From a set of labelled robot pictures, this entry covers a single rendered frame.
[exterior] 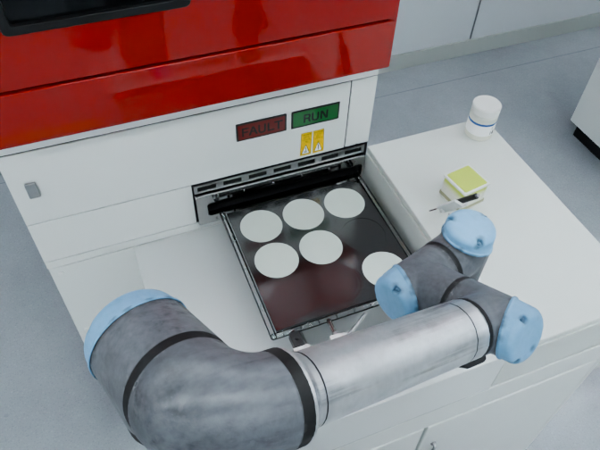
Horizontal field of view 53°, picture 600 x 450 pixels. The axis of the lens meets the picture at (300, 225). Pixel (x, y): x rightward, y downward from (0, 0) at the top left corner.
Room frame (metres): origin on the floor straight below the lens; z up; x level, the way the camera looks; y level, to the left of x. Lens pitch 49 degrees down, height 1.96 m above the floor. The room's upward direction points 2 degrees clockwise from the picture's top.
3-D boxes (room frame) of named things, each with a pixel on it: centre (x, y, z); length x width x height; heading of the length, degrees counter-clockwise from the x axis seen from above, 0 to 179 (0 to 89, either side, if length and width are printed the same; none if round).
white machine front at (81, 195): (0.99, 0.22, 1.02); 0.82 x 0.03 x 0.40; 113
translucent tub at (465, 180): (0.97, -0.37, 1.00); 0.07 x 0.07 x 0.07; 32
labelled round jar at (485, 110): (1.21, -0.45, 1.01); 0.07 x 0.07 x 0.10
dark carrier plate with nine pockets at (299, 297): (0.86, -0.05, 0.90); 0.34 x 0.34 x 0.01; 23
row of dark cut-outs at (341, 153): (1.05, 0.05, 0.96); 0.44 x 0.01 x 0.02; 113
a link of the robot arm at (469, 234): (0.56, -0.24, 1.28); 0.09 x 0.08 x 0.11; 131
